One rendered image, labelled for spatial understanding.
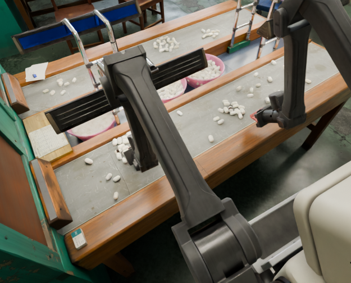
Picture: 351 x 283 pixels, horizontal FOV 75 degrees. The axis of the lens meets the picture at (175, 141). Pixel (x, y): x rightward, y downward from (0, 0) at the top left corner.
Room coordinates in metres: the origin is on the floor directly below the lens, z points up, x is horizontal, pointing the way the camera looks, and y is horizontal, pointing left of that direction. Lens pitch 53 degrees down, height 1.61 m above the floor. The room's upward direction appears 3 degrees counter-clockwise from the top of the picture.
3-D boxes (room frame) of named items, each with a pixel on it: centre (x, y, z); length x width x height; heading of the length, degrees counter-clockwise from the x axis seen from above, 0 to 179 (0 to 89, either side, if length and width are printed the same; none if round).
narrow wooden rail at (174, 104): (1.00, -0.17, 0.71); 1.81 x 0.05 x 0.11; 121
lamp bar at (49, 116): (0.67, 0.14, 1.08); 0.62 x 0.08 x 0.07; 121
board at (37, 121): (0.71, 0.61, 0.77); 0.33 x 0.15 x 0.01; 31
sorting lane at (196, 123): (0.85, -0.27, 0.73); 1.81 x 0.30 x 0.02; 121
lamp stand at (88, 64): (1.08, 0.38, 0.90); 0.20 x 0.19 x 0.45; 121
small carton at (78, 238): (0.22, 0.35, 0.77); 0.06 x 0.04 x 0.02; 31
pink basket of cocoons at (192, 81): (1.20, -0.19, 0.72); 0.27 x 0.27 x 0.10
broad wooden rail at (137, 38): (1.61, 0.20, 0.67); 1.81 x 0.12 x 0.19; 121
